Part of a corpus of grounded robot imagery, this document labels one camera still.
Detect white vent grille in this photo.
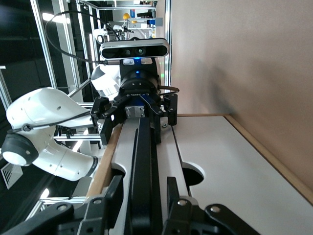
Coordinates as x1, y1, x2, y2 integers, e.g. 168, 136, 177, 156
0, 163, 24, 190

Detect black left camera cable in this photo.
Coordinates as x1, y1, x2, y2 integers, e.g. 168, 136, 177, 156
7, 11, 135, 135

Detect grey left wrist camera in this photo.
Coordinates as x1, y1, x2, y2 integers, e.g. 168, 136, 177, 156
99, 38, 170, 61

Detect light wooden drawer cabinet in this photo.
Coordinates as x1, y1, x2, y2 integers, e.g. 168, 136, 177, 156
85, 113, 313, 205

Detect aluminium profile frame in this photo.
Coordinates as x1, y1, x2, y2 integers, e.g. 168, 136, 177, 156
0, 0, 172, 221

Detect black metal drawer handle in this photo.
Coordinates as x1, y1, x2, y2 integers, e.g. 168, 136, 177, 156
123, 117, 163, 235

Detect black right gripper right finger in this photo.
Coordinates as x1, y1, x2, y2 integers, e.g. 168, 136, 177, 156
161, 176, 260, 235

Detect thin dark gripper cable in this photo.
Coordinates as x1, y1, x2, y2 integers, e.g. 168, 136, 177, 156
157, 84, 180, 95

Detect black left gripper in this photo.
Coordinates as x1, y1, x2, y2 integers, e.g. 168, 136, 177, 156
89, 70, 179, 145

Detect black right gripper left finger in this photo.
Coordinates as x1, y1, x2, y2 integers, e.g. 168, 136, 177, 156
0, 175, 123, 235

